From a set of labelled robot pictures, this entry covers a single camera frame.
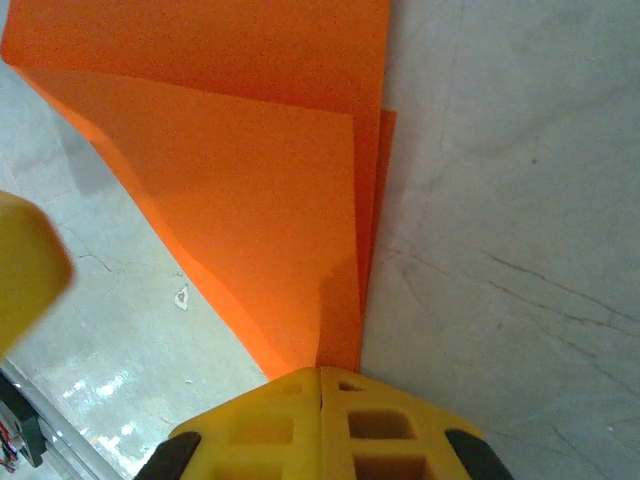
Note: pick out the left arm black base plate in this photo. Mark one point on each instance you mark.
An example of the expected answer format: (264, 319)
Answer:
(20, 430)

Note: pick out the orange cloth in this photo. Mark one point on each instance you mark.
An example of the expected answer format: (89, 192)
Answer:
(250, 175)

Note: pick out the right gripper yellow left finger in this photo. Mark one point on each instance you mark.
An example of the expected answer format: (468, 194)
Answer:
(260, 440)

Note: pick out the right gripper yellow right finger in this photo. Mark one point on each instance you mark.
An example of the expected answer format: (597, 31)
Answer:
(390, 435)

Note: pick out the aluminium mounting rail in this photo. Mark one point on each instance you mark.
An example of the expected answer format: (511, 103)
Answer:
(75, 440)

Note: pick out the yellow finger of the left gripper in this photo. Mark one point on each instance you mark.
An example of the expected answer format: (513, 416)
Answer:
(25, 270)

